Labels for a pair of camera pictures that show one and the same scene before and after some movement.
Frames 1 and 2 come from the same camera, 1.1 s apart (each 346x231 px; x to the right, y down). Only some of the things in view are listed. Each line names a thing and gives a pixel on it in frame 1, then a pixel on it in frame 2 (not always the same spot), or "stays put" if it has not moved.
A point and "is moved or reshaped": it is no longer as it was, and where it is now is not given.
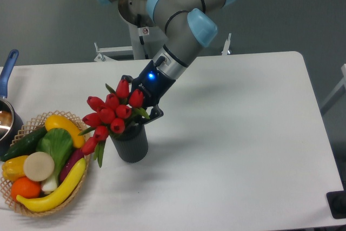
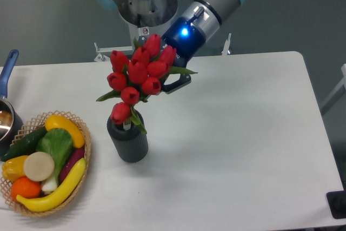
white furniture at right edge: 337,94 stays put
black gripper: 153,84 → 186,39
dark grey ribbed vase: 132,144 stays put
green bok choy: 58,143 stays put
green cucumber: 27,145 stays put
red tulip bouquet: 111,116 is moved or reshaped
